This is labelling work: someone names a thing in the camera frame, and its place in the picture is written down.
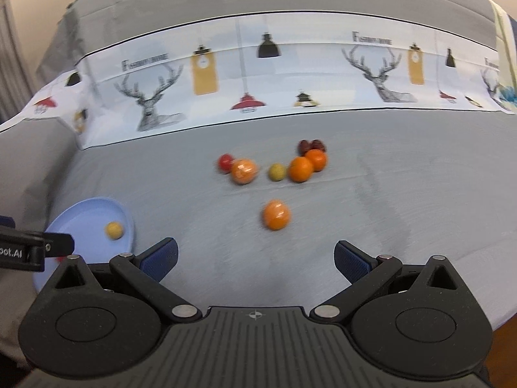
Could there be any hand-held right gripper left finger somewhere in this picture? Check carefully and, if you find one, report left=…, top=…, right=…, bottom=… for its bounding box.
left=38, top=238, right=203, bottom=325

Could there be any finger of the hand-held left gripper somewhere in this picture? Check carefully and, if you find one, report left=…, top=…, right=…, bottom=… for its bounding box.
left=0, top=216, right=76, bottom=272

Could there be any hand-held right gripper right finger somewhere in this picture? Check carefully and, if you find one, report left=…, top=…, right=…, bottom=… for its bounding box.
left=309, top=239, right=472, bottom=325

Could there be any blue plate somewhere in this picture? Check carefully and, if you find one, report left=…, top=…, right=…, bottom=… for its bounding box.
left=32, top=197, right=136, bottom=294

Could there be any plastic-wrapped large orange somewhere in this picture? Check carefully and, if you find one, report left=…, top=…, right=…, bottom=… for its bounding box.
left=261, top=200, right=291, bottom=231

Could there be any plastic-wrapped small orange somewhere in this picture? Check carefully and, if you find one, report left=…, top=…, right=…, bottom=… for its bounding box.
left=230, top=159, right=258, bottom=186

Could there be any grey bed sheet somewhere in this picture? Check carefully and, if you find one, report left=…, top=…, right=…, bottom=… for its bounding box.
left=40, top=109, right=517, bottom=332

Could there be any grey printed pillow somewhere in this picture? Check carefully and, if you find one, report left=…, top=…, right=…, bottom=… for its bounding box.
left=0, top=116, right=86, bottom=251

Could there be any grey printed duvet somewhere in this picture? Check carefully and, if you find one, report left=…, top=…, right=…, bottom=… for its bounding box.
left=34, top=0, right=517, bottom=150

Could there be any curtain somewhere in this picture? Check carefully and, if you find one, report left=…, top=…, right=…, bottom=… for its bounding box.
left=0, top=0, right=38, bottom=124

